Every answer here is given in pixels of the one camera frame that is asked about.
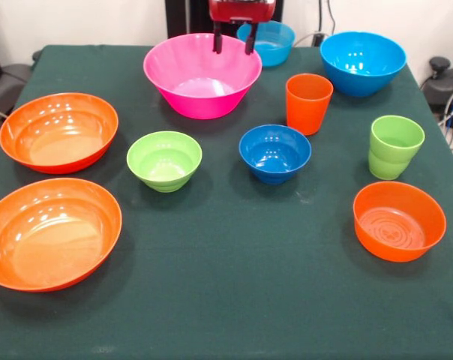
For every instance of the small orange bowl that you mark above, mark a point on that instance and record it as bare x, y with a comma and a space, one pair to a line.
399, 255

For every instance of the dark blue bowl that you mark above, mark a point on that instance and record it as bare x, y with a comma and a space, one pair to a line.
275, 165

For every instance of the green cup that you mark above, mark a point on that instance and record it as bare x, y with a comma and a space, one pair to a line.
391, 161

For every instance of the large pink bowl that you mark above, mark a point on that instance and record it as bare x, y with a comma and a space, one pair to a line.
202, 101

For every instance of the large orange bowl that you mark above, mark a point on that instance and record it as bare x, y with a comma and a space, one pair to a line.
57, 150
42, 243

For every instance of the dark green tablecloth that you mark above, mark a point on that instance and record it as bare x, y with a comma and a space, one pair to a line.
226, 243

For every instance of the green bowl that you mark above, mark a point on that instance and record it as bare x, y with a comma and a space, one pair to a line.
162, 176

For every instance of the small light blue bowl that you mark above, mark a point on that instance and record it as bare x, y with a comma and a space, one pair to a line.
275, 52

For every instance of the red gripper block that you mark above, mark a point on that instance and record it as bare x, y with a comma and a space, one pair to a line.
241, 9

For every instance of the dark grey floor base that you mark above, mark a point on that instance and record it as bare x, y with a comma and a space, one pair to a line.
9, 82
447, 86

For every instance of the orange cup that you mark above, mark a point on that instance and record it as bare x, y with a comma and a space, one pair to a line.
307, 112

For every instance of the large light blue bowl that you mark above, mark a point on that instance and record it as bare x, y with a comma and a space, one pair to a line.
361, 82

